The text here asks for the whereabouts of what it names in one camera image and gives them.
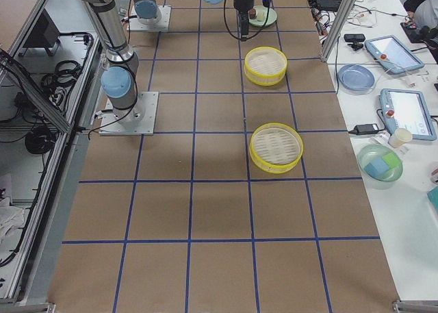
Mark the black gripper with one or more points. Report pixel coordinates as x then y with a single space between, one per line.
242 4

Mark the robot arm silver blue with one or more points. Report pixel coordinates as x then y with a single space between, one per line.
243 8
119 80

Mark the brown bun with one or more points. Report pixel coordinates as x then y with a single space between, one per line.
252 13

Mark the light green plate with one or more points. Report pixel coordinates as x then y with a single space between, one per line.
270 17

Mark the black webcam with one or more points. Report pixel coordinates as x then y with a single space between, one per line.
355 41

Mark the blue plate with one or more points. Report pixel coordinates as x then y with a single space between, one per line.
356 78

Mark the far teach pendant tablet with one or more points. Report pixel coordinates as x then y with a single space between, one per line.
393 55

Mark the teach pendant tablet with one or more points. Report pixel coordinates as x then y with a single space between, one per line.
407 109
393 55

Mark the black power adapter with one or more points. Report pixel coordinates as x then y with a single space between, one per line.
365 129

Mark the near teach pendant tablet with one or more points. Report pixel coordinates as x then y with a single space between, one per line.
407 109

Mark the paper cup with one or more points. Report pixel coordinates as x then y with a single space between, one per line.
400 137

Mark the green bowl with sponges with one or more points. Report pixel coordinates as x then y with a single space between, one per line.
381 166

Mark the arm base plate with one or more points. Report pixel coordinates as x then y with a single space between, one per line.
141 120
164 22

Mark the aluminium frame post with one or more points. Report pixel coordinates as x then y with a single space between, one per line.
335 31

